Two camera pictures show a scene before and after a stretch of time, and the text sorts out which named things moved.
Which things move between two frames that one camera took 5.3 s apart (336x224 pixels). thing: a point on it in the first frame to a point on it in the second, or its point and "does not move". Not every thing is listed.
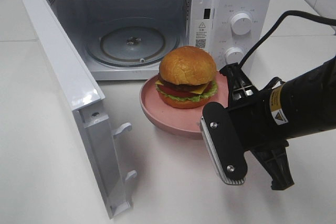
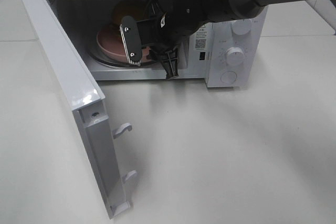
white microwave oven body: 121,26 does not move
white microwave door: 84,96 does not move
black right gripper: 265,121 to 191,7
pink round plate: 185,122 to 110,40
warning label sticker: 201,33 does not move
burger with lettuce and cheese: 186,76 to 138,9
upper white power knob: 241,23 does not move
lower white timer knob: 234,55 does not move
